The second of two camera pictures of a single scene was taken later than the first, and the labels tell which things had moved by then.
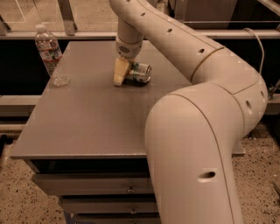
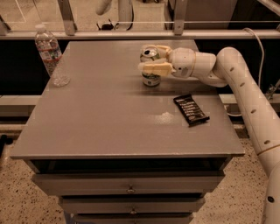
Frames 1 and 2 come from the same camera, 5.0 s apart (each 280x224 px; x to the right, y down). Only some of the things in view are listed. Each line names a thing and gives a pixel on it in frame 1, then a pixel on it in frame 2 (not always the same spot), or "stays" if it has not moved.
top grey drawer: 95,184 stays
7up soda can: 139,73 to 150,54
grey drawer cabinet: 85,143 stays
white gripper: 129,50 to 182,63
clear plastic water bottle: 49,49 stays
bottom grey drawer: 117,218 stays
